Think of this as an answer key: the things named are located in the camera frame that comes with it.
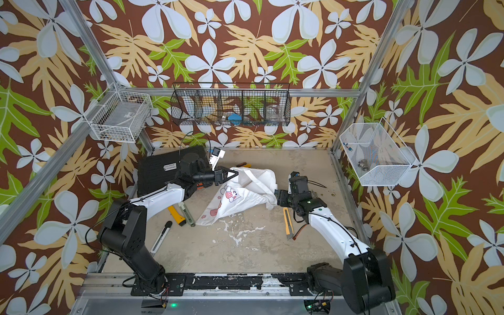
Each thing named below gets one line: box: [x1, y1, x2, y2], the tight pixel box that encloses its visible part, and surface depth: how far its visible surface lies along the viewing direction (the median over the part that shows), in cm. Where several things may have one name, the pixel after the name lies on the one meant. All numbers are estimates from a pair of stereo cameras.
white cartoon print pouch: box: [195, 166, 278, 226], surface depth 82 cm
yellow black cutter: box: [168, 205, 187, 227], surface depth 92 cm
